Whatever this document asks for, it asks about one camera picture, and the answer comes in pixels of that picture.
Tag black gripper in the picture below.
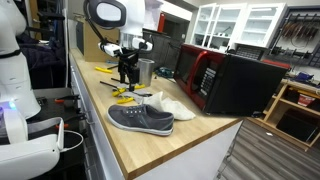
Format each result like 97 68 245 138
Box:
117 49 141 92

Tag grey metal tin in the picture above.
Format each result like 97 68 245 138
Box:
137 58 156 88

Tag small yellow T-handle hex key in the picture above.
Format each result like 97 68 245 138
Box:
116 95 135 105

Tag grey canvas shoe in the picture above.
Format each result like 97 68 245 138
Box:
106 103 175 137

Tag dark grey panel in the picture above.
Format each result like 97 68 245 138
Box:
143 30 184 72

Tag big cardboard box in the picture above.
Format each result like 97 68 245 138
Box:
75 16 121 64

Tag white cloth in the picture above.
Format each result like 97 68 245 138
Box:
141 90 197 122

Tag red upright panel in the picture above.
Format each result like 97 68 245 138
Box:
158 12 167 34

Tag white workbench drawer cabinet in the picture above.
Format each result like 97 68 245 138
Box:
68 49 244 180

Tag red and black microwave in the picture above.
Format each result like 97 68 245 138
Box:
173 43 289 118

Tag black parts bin rack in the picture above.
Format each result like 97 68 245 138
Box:
234 43 268 61

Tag white robot body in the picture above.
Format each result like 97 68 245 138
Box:
0 101 66 180

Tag white glass-door cabinet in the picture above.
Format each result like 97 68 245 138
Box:
190 2 288 49

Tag wooden shelf unit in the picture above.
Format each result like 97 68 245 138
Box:
248 78 320 153

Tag black storage box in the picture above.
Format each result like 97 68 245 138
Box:
275 108 320 143

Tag red box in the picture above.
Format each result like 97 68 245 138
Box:
297 94 316 108

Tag medium yellow T-handle hex key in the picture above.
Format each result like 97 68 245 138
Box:
110 77 146 90
99 80 127 98

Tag yellow handled pliers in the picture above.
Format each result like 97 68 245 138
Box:
118 88 153 104

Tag large yellow T-handle hex key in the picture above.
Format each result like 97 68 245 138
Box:
94 63 120 74

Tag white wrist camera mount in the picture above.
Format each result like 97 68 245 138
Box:
98 37 154 58

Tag green coiled cable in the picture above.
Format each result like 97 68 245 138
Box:
154 66 175 81

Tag black clamp orange handle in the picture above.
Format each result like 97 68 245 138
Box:
54 94 81 105
54 113 88 130

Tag white headset cable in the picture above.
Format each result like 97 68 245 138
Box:
59 129 85 154

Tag black pegboard tool wall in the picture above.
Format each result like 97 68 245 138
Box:
266 6 320 69

